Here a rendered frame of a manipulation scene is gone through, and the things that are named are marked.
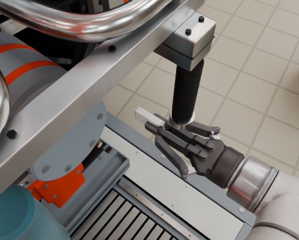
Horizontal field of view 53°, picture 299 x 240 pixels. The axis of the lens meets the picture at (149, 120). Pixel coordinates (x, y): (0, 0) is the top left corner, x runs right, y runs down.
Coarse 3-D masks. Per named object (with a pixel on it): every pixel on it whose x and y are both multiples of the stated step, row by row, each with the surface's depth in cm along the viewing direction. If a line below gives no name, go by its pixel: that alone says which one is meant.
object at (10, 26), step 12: (72, 0) 60; (84, 0) 60; (84, 12) 62; (0, 24) 50; (12, 24) 52; (24, 36) 72; (36, 36) 71; (48, 36) 69; (36, 48) 71; (48, 48) 69; (60, 48) 68; (72, 48) 66; (60, 60) 66; (72, 60) 67
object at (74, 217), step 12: (108, 144) 115; (120, 156) 115; (108, 168) 112; (120, 168) 110; (96, 180) 110; (108, 180) 107; (96, 192) 107; (84, 204) 105; (96, 204) 110; (72, 216) 103; (84, 216) 106; (72, 228) 103
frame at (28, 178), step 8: (88, 0) 56; (96, 0) 56; (104, 0) 53; (112, 0) 53; (120, 0) 55; (88, 8) 58; (96, 8) 57; (104, 8) 55; (88, 48) 64; (24, 176) 60; (32, 176) 62; (24, 184) 62
